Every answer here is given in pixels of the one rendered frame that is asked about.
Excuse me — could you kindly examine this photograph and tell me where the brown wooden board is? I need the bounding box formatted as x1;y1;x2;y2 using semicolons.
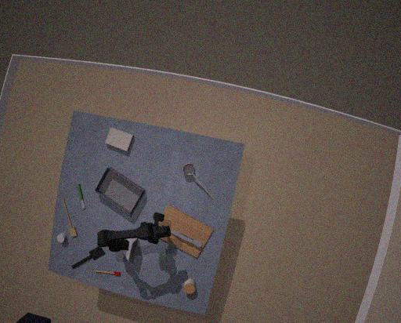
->
159;204;214;258

